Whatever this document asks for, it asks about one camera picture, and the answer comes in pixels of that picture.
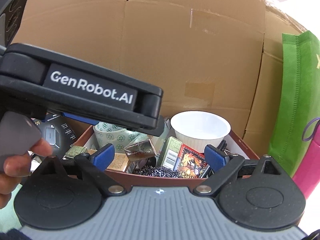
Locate olive green small box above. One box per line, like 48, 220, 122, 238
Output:
63, 145, 88, 160

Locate silver long carton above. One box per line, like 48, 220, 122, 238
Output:
124, 139, 156, 173

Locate person left hand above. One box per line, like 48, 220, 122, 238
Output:
0, 139, 53, 209

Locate gold brown carton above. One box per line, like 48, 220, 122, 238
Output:
107, 153, 130, 172

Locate colourful card pack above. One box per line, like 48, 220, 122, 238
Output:
175, 144, 209, 179

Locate brown storage box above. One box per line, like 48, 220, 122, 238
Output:
74, 123, 259, 190

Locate white paper cup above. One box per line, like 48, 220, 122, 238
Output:
170, 111, 231, 153

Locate black charger box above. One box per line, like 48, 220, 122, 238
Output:
32, 113, 77, 159

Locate black steel scrubber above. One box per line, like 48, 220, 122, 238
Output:
133, 166, 181, 178

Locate green fabric bag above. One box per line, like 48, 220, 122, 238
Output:
268, 31, 319, 176

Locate large cardboard box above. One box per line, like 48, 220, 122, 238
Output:
14, 0, 304, 155

